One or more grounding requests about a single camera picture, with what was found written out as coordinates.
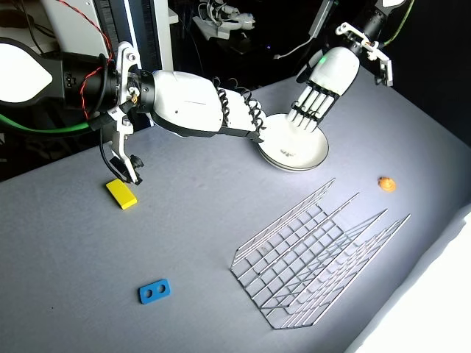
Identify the grey metal bar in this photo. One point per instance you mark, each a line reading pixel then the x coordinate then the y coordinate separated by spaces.
pixel 320 18

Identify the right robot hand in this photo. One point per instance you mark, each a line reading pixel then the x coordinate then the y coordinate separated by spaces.
pixel 184 103

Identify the white round ceramic plate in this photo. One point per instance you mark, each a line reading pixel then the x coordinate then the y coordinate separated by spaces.
pixel 290 170
pixel 298 143

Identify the white spare robot parts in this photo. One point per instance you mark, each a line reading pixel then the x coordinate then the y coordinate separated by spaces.
pixel 235 20

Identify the blue block with two holes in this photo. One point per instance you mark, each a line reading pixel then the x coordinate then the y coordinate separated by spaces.
pixel 141 292

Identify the orange swirl cookie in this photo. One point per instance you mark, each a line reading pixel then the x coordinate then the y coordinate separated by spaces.
pixel 387 185

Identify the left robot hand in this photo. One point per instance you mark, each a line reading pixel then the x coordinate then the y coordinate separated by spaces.
pixel 335 70

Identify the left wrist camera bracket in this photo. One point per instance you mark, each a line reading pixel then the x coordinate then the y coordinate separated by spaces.
pixel 384 70

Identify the yellow rectangular block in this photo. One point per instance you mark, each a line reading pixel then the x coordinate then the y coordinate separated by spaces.
pixel 121 193

